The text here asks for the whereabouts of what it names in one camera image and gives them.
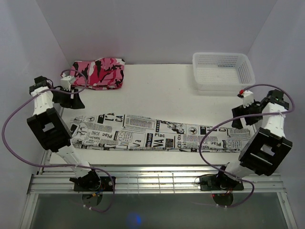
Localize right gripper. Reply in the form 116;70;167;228
231;99;263;129

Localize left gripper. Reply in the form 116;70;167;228
52;86;85;109

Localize newspaper print trousers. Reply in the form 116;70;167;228
70;113;253;153

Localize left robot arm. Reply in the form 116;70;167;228
27;76;101;191

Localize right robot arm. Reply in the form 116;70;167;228
215;89;293;189

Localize pink camouflage folded trousers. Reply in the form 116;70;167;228
70;58;125;90

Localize white plastic basket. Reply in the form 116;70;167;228
192;52;255;92

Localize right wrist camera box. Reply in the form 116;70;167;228
237;90;254;108

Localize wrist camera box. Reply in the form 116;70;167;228
61;76;75;91
237;90;254;108

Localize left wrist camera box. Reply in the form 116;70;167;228
61;76;75;91

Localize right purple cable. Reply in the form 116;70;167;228
199;83;295;208

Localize purple cable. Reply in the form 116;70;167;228
1;69;115;213
199;83;295;208

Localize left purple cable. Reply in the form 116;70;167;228
1;69;115;213

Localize aluminium frame rail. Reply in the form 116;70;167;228
27;164;286;195

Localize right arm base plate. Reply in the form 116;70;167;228
199;174;244;191

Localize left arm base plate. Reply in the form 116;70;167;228
72;176;116;192

